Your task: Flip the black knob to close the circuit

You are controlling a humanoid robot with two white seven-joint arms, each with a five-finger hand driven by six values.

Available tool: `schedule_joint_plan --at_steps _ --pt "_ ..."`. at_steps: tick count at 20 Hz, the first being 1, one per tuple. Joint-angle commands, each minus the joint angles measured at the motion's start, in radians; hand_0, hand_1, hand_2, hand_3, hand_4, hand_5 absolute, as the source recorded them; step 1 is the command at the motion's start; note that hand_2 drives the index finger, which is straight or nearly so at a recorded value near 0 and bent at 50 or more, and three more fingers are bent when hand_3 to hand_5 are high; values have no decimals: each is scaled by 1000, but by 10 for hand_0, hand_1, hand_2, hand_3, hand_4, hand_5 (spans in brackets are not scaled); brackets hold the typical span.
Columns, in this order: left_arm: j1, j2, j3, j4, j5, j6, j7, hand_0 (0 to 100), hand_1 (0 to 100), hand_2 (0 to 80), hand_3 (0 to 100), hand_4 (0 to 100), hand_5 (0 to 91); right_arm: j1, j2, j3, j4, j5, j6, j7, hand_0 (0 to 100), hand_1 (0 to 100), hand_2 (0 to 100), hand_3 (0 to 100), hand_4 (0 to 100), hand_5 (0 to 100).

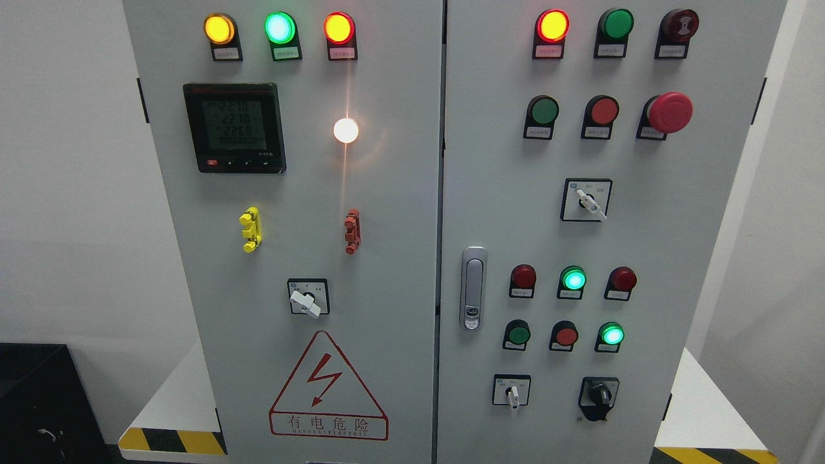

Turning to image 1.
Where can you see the red push button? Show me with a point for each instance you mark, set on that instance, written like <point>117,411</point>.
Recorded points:
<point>563,337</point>
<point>599,115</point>

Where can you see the red-orange indicator light right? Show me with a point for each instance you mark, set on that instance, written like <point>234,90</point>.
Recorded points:
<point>550,31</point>

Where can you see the green push button upper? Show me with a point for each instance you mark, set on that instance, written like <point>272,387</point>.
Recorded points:
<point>540,116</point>

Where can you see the white-handled selector switch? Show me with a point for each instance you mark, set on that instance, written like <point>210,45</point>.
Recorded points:
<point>308,296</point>
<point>585,200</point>
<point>511,391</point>

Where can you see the red push button lower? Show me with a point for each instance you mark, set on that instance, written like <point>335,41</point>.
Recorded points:
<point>563,337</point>

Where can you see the yellow indicator light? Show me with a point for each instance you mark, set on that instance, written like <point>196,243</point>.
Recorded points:
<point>222,33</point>

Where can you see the dark red indicator light right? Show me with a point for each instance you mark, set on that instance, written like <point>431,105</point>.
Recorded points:
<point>620,284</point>

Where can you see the dark red indicator light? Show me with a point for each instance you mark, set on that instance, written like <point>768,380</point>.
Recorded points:
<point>522,282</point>
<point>620,284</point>

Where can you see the green unlit indicator light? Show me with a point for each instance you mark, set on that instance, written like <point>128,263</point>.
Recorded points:
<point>612,31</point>

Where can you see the red terminal connector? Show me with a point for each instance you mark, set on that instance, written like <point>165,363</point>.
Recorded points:
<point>353,233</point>

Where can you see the dark red buzzer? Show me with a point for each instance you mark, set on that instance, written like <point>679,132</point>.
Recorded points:
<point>674,34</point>

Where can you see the yellow terminal connector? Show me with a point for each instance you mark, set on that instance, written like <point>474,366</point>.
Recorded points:
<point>250,222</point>

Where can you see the green lit push button lower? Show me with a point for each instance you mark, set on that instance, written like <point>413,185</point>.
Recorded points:
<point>609,337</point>

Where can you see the white-handled selector switch upper right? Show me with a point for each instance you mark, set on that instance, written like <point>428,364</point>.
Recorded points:
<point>585,200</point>

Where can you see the red emergency stop button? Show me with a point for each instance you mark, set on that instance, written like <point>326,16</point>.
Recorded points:
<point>664,114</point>

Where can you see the white-handled selector switch lower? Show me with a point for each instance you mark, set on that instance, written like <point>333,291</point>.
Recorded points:
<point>511,391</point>

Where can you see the red electrical hazard sticker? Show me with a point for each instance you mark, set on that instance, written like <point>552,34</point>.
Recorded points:
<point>324,397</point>

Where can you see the white platform with hazard stripes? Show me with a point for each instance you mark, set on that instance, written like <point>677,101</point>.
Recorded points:
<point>180,423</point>

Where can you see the black knob selector switch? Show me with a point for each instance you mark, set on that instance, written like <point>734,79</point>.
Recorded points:
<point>597,396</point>

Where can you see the grey electrical control cabinet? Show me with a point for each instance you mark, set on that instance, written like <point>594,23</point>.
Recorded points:
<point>440,90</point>

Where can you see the silver cabinet door handle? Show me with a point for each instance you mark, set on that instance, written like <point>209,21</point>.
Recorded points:
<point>473,269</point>

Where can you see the red-orange indicator light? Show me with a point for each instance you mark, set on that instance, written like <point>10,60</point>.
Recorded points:
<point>550,31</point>
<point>340,33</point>

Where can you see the dark red indicator light left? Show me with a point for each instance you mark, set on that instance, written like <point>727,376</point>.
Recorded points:
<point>522,282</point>

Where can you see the green lit indicator light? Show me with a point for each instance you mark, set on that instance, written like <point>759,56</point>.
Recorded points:
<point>282,32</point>
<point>572,281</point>

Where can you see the red-orange indicator light left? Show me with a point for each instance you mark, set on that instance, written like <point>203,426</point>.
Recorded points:
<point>340,33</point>

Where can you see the black digital power meter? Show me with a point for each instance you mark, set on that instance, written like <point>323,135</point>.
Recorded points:
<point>236,127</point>

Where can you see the red push button upper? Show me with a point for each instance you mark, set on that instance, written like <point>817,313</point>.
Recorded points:
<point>599,115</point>

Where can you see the white lit indicator lamp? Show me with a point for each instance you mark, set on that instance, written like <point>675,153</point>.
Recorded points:
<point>346,130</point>

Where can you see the green lit indicator light middle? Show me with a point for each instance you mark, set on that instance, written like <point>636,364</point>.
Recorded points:
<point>572,281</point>

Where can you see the white-handled selector switch left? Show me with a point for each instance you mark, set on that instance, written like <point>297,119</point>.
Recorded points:
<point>308,296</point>

